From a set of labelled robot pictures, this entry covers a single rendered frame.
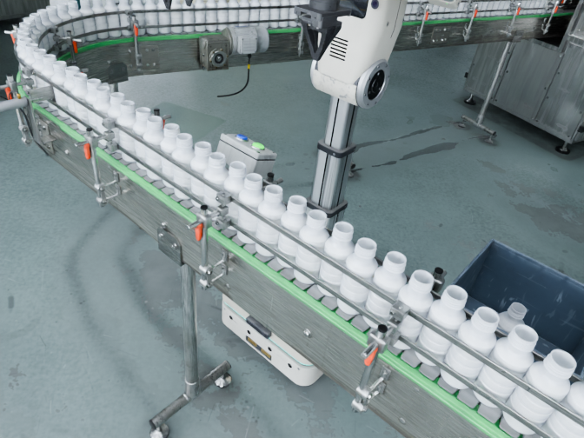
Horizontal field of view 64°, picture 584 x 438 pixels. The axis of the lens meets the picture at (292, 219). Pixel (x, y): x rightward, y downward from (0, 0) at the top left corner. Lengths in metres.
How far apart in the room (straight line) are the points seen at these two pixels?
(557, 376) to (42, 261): 2.33
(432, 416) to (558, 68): 3.85
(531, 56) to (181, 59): 3.11
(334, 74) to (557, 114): 3.24
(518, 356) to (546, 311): 0.62
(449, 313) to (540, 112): 3.88
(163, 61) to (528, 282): 1.88
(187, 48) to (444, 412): 2.05
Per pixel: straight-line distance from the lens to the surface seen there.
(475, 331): 0.83
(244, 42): 2.44
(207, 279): 1.13
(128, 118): 1.33
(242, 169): 1.04
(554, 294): 1.42
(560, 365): 0.86
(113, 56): 2.40
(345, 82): 1.50
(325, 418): 2.00
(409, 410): 0.99
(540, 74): 4.62
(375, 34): 1.44
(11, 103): 1.63
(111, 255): 2.62
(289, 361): 1.93
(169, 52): 2.49
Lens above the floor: 1.70
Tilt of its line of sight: 37 degrees down
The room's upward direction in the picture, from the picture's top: 7 degrees clockwise
